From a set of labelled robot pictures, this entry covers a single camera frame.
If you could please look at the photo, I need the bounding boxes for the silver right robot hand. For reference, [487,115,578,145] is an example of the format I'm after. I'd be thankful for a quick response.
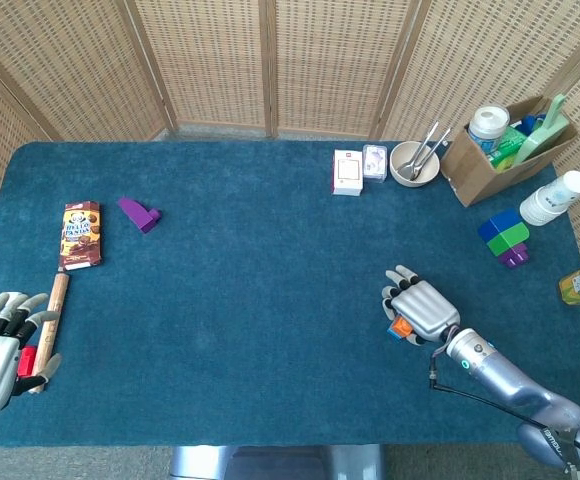
[381,264,462,347]

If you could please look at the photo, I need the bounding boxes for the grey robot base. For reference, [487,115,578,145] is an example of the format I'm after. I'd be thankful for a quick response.
[169,443,386,480]

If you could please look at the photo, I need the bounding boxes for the red rectangular block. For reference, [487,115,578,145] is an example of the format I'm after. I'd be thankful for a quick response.
[17,345,39,379]

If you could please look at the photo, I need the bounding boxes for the green plastic block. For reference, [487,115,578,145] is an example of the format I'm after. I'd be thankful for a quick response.
[486,219,531,257]

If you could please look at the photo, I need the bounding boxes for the blue rounded block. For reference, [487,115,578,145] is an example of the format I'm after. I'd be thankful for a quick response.
[477,208,524,242]

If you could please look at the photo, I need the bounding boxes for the white cups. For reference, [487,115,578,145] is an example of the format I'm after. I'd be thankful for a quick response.
[519,170,580,228]

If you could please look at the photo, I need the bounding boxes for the purple toy block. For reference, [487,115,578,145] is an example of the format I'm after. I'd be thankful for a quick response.
[117,196,163,234]

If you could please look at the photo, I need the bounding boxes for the wooden rolling pin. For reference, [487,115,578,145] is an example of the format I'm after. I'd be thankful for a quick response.
[28,272,71,395]

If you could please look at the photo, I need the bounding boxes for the brown cardboard box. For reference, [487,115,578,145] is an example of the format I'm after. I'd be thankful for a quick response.
[439,95,579,208]

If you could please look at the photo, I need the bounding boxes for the beige bowl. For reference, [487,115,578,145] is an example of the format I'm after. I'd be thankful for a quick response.
[388,141,442,189]

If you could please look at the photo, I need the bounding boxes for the small clear plastic box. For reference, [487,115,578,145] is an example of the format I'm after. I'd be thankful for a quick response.
[362,144,389,181]

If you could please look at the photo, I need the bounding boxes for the white and red carton box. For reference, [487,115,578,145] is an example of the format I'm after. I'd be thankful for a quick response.
[332,149,365,197]

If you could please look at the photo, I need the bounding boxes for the brown Hello Panda snack box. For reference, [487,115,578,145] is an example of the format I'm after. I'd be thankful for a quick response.
[59,200,105,272]

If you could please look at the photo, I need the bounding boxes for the metal spoon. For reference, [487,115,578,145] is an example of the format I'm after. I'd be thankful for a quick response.
[409,127,452,181]
[397,121,441,181]

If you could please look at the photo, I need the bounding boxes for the green plastic packet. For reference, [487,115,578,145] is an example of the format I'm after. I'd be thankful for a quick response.
[487,127,529,169]

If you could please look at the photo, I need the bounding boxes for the teal blue table cloth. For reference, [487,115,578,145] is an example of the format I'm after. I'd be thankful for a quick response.
[0,140,580,447]

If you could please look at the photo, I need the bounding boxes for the white wipes canister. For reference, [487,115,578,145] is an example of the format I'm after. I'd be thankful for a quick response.
[467,105,512,151]

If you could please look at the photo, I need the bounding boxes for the light green plastic dustpan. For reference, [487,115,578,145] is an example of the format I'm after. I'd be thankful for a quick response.
[512,93,570,166]

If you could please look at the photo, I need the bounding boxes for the blue plastic item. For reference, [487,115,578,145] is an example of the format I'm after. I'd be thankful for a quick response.
[519,114,549,136]

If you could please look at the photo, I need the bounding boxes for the woven bamboo folding screen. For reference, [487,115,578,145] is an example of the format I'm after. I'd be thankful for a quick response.
[0,0,580,331]

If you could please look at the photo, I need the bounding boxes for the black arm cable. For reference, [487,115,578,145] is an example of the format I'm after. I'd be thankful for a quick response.
[428,344,571,436]

